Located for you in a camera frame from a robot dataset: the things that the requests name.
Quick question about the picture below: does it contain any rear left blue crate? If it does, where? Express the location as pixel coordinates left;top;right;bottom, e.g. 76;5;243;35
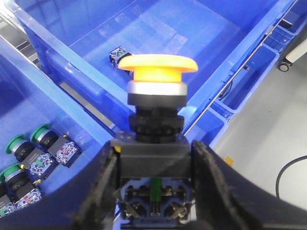
5;0;292;144

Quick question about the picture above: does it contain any green mushroom push button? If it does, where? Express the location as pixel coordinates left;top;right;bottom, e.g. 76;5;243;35
30;124;82;168

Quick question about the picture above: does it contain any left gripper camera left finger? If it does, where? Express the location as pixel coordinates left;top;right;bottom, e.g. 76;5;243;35
0;141;118;230

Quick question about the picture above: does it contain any red mushroom push button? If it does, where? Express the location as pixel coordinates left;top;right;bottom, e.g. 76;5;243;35
109;46;132;69

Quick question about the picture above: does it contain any left blue plastic crate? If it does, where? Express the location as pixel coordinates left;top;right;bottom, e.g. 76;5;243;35
0;40;111;198

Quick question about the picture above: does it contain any lower right blue crate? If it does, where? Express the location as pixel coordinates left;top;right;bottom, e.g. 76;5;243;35
264;0;307;53

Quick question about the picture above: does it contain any yellow floor tape mark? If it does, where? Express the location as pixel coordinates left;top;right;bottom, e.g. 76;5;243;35
224;156;234;167

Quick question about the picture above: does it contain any black floor cable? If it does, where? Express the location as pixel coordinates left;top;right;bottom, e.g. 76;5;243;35
275;155;307;199

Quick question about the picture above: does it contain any yellow mushroom push button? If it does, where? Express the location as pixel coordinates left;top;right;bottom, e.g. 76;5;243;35
111;54;198;230

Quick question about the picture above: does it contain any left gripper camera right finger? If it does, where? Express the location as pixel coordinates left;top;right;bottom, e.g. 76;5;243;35
191;140;307;230

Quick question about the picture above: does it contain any grey wheeled cart base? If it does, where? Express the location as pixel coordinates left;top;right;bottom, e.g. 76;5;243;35
278;39;307;72

